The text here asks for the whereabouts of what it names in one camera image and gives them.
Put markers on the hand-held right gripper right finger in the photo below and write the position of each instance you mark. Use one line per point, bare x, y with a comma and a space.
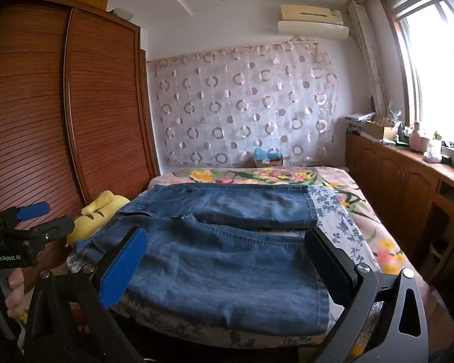
331, 272

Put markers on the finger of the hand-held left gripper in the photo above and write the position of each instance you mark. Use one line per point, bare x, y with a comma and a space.
34, 210
56, 228

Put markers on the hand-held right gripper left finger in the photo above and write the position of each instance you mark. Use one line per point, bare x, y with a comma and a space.
123, 268

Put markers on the blue denim pants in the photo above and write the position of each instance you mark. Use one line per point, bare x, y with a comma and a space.
219, 264

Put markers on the person's left hand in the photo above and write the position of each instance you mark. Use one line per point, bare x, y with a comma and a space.
17, 295

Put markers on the yellow plush toy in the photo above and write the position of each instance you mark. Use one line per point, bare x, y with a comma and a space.
98, 211

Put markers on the bed with floral sheet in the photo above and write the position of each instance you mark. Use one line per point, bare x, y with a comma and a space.
382, 242

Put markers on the white blue floral quilt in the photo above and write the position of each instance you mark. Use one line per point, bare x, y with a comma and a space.
340, 211

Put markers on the low wooden cabinet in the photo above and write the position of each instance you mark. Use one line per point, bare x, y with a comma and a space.
393, 181

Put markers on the small cardboard box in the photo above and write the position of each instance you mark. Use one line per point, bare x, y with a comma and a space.
270, 162

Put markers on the wooden headboard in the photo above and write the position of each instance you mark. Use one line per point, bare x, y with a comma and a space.
98, 102

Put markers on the light blue cloth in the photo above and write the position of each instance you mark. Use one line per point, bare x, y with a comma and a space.
266, 154

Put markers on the open cardboard box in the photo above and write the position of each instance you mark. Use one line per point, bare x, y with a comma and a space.
380, 131

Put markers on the stack of papers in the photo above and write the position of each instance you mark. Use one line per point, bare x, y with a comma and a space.
357, 121

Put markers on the pink vase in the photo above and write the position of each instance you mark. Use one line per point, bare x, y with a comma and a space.
415, 140

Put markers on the sheer circle-patterned curtain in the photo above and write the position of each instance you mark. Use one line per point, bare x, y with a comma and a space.
230, 102

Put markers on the white box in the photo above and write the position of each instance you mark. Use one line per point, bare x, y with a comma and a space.
122, 13

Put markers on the white wrapped pipe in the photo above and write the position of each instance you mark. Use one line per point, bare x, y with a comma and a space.
369, 53

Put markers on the wooden framed window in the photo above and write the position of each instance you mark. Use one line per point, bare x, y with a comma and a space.
435, 64

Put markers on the wall air conditioner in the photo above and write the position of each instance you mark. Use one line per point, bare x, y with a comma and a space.
310, 26

